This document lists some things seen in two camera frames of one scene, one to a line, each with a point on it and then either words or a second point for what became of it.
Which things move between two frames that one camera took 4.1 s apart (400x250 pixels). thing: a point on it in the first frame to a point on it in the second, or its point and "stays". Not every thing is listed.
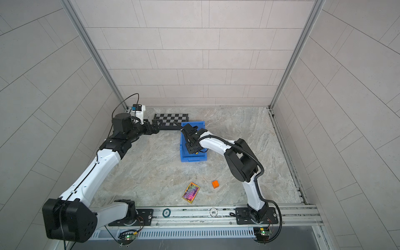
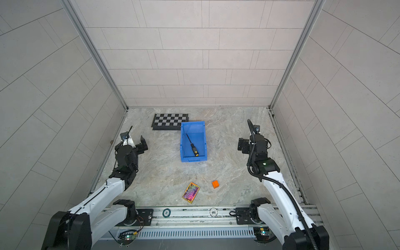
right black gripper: x=190 y=149 to x=246 y=144
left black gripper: x=154 y=129 to x=139 y=147
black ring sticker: x=166 y=213 stays
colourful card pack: x=190 y=192 stays
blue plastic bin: x=185 y=156 stays
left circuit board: x=126 y=238 stays
